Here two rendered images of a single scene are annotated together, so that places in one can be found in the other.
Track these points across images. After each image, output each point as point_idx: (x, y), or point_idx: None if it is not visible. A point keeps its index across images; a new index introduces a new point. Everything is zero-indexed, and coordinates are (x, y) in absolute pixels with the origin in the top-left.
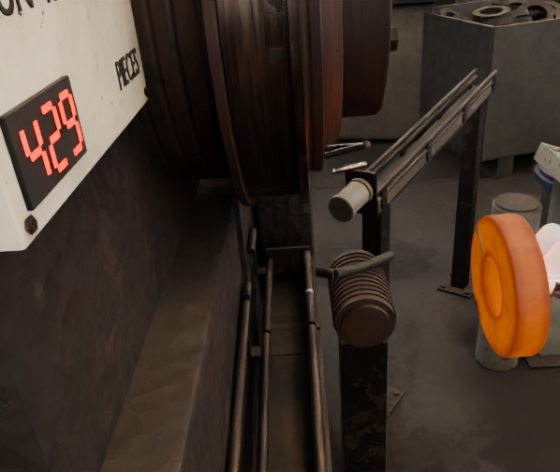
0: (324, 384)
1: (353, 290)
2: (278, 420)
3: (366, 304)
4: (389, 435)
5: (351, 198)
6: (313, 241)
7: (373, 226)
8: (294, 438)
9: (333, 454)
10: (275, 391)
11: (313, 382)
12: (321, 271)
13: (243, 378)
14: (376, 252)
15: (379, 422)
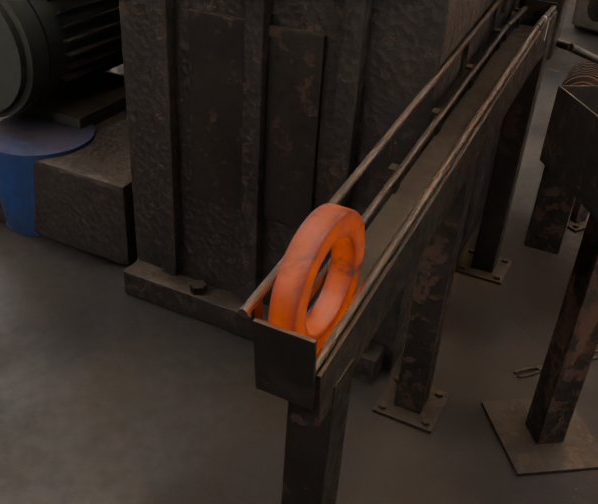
0: (531, 45)
1: (581, 72)
2: (497, 63)
3: (587, 82)
4: (573, 239)
5: None
6: (562, 12)
7: None
8: (502, 70)
9: (520, 234)
10: (500, 55)
11: (525, 40)
12: (561, 42)
13: (487, 15)
14: None
15: (567, 202)
